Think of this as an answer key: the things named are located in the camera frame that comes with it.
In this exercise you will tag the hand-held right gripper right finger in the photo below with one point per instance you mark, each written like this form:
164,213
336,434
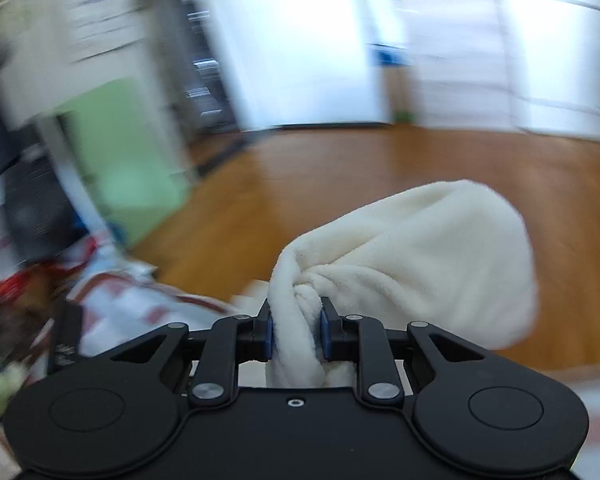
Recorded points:
325,335

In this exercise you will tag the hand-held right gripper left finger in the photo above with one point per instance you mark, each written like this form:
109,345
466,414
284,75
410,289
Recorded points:
267,332

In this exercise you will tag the white fleece garment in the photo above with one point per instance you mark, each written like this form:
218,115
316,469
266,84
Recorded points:
420,260

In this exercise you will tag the red patterned cloth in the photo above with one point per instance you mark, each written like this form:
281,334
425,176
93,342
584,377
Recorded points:
35,280

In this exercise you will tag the pink grey checkered blanket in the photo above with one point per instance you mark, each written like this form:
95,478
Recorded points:
130,305

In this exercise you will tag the dark grey box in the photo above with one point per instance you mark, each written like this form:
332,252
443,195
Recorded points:
37,205

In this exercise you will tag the pale green cabinet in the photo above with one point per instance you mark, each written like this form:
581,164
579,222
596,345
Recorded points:
130,160

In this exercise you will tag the small green object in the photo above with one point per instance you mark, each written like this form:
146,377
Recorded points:
405,116

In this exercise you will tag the blue box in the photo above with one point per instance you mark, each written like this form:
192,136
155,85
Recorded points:
387,55

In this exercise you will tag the white door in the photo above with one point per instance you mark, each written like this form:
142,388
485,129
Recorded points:
300,45

